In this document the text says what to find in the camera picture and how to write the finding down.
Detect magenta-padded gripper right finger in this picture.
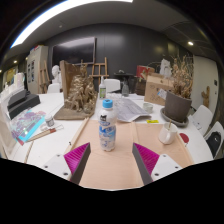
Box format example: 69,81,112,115
131,142,183,186

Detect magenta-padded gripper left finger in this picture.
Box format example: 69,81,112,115
42,142,92,185

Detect white drink bottle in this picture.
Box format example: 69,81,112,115
98,98,118,152

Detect pale wooden panel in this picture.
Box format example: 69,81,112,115
133,121,195,186
64,116,144,189

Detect white mug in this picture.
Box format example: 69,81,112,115
157,121,179,145

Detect paint brush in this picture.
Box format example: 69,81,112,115
26,124,64,143

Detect grey plant saucer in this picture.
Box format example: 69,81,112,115
159,107,190,128

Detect small paint jar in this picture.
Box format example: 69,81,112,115
44,114,55,128

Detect small round glass jar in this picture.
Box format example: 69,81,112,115
142,101,154,114

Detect printed newspaper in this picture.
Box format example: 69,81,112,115
111,96,153,123

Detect colourful painting pad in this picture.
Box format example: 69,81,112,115
9,109,46,144

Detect dried plant in grey pot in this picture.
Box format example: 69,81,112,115
163,54,195,124

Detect golden-brown relief sculpture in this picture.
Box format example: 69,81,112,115
53,59,99,121

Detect white chair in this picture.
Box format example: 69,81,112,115
189,104,214,136
46,82,62,94
203,120,224,159
103,78,122,94

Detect cardboard box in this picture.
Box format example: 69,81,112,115
143,72,175,106

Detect white squeeze bottle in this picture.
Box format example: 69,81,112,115
98,75,108,100

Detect grey glass spray bottle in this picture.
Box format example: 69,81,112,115
121,79,130,98

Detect black boxes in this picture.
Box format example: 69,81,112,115
7,89,42,119

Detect wooden figure statue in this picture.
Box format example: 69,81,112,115
200,85,212,108

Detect white plaster bust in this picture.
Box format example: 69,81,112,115
51,64,63,84

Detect wooden easel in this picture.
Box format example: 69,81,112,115
90,56,110,88
39,59,51,94

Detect red box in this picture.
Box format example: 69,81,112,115
135,65,156,81

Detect tall white plaster statue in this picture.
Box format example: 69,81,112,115
159,58,173,79

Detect white cabinet with pictures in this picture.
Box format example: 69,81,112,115
26,44,49,94

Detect long ceiling light panel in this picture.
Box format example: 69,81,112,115
9,0,134,49

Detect dark wall screen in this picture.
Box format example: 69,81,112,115
51,36,97,67

